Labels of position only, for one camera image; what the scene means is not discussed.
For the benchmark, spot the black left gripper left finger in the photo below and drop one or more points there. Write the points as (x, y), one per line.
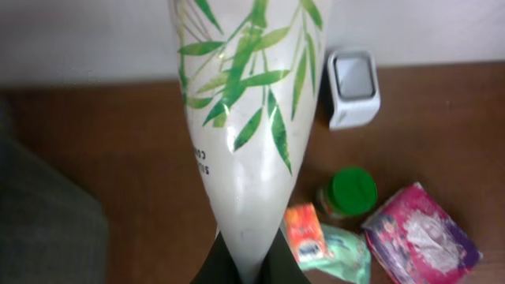
(218, 267)

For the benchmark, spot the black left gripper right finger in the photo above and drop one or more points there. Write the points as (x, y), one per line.
(279, 266)

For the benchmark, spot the orange tissue pack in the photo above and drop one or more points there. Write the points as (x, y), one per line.
(304, 234)

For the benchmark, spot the teal wipes packet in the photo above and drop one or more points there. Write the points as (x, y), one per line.
(346, 255)

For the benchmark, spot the green lid jar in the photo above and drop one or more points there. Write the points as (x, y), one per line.
(349, 193)

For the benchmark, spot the red purple snack packet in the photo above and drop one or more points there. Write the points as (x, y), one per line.
(416, 241)

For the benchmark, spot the white bamboo print tube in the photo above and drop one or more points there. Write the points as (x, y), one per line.
(250, 73)

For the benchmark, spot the white barcode scanner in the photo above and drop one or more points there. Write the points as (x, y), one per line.
(355, 91)

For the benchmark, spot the grey plastic mesh basket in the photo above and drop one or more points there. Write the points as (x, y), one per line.
(52, 231)

